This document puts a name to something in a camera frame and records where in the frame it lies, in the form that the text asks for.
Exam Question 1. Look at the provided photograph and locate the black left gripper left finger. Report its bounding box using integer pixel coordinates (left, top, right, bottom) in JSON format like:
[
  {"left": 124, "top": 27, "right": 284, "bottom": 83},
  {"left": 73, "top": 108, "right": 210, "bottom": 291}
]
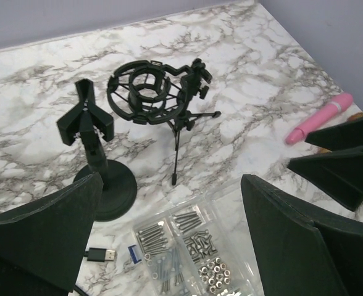
[{"left": 0, "top": 173, "right": 103, "bottom": 295}]

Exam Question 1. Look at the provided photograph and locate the black tripod shock-mount stand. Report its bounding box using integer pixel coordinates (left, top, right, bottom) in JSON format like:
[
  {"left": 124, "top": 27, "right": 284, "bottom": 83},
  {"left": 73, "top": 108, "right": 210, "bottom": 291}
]
[{"left": 107, "top": 58, "right": 222, "bottom": 185}]

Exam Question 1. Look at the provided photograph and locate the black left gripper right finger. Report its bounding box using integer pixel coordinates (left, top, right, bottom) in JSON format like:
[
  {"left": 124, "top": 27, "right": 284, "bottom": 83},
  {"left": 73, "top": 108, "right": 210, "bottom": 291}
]
[{"left": 241, "top": 175, "right": 363, "bottom": 295}]

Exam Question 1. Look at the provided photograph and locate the pink microphone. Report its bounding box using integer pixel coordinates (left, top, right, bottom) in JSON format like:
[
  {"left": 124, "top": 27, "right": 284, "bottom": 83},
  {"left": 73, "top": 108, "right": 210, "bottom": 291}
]
[{"left": 285, "top": 92, "right": 354, "bottom": 145}]

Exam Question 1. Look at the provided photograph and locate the black round-base mic stand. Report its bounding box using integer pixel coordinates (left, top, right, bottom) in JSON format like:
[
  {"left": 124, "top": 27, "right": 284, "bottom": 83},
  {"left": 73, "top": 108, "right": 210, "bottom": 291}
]
[{"left": 57, "top": 79, "right": 138, "bottom": 222}]

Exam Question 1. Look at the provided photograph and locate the gold microphone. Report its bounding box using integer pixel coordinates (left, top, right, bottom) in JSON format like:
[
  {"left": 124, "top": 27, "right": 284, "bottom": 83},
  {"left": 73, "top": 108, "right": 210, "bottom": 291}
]
[{"left": 317, "top": 112, "right": 363, "bottom": 154}]

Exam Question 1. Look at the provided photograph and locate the clear plastic screw box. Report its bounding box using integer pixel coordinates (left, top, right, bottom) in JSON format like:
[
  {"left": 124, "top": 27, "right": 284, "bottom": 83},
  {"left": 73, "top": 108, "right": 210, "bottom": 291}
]
[{"left": 128, "top": 180, "right": 264, "bottom": 295}]

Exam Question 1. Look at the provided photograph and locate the black usb cable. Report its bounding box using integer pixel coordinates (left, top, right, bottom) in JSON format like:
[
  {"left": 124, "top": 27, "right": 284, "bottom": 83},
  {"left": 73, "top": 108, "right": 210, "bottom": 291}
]
[{"left": 75, "top": 246, "right": 118, "bottom": 296}]

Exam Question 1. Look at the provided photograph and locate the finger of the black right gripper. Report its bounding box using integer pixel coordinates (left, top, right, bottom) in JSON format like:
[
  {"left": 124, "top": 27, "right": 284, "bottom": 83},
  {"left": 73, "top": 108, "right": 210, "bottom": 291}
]
[
  {"left": 305, "top": 117, "right": 363, "bottom": 151},
  {"left": 288, "top": 146, "right": 363, "bottom": 212}
]

